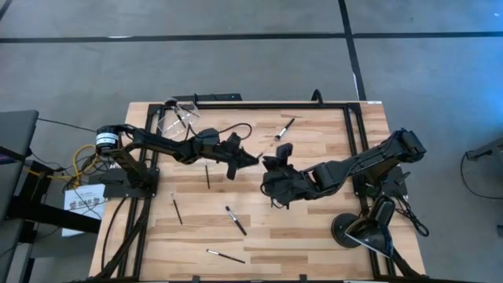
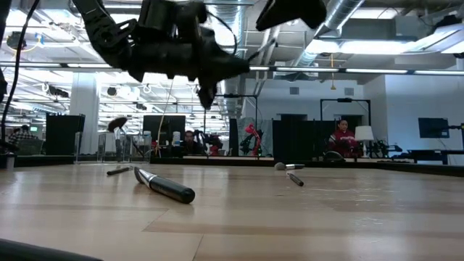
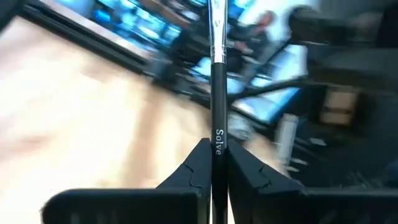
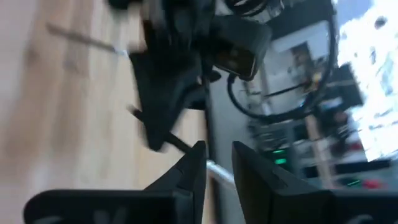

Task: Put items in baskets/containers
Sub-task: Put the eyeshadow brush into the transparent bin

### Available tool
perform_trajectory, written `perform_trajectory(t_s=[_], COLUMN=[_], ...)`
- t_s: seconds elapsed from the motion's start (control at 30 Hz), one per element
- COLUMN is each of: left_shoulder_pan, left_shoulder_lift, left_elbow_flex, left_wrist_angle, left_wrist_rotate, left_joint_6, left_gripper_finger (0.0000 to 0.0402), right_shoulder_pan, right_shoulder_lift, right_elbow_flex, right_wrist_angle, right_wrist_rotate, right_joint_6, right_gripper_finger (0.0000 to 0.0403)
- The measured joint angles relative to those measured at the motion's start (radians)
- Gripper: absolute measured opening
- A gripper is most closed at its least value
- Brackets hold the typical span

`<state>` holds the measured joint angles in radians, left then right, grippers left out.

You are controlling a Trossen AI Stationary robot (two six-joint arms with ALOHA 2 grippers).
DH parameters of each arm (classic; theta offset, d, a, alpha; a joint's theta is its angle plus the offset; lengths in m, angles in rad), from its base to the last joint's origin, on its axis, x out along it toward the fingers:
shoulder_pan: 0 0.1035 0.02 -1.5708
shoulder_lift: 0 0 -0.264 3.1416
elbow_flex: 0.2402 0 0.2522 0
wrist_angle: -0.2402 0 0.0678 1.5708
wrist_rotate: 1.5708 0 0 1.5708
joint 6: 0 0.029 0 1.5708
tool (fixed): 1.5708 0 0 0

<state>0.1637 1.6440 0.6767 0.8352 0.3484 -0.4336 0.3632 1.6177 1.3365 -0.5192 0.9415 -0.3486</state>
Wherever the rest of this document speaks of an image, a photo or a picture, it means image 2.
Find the silver ventilation duct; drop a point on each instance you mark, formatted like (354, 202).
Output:
(340, 14)

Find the black portal frame stand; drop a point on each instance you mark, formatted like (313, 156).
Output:
(344, 100)
(232, 96)

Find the black desk monitor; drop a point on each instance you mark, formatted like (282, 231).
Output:
(165, 127)

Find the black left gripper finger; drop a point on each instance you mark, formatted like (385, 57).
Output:
(221, 69)
(221, 50)

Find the large ceiling light panel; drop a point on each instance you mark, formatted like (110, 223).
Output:
(362, 47)

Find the white bottle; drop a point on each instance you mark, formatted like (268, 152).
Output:
(176, 138)

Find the white building column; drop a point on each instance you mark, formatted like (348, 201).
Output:
(84, 105)

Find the white shade table lamp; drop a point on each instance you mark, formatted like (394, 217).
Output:
(363, 133)

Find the clear acrylic brush holder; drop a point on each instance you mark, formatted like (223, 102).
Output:
(105, 145)

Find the black side table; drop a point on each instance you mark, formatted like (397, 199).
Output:
(431, 154)

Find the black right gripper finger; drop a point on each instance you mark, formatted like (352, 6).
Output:
(290, 11)

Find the fluffy white-tipped powder brush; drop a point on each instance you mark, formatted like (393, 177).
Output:
(290, 166)

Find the black ceiling device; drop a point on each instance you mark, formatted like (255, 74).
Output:
(16, 40)

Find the dark wall monitor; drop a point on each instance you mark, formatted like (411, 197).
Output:
(433, 127)

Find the long ceiling light strip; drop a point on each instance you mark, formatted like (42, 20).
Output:
(377, 71)

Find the person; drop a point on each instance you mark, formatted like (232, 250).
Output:
(342, 139)
(189, 142)
(21, 135)

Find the small grey post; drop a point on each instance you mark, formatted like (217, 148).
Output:
(10, 161)

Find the wide black partition panel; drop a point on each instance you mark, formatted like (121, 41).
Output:
(301, 139)

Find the fan makeup brush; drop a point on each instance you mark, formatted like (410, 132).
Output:
(117, 123)

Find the corrugated silver duct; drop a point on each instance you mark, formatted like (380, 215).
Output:
(230, 94)

